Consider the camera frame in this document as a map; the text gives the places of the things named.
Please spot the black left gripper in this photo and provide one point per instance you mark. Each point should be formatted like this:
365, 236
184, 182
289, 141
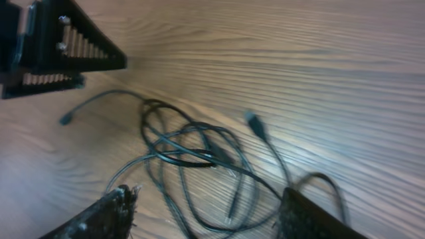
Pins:
54, 36

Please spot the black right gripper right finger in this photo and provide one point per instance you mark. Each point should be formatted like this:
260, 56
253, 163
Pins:
300, 218

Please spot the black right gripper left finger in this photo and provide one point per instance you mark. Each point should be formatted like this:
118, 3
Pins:
110, 217

